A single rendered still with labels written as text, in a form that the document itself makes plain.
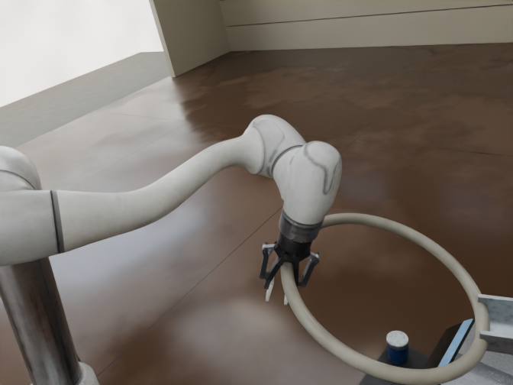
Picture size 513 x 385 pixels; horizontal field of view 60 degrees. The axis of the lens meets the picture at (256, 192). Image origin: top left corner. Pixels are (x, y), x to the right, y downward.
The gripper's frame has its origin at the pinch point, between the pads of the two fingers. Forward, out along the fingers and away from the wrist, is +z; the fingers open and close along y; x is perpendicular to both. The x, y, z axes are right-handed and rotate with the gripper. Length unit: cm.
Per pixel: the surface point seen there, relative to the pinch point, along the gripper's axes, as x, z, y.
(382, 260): 135, 108, 81
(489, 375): -2, 14, 60
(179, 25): 744, 198, -192
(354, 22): 692, 116, 107
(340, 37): 705, 148, 93
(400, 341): 59, 87, 73
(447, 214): 179, 94, 129
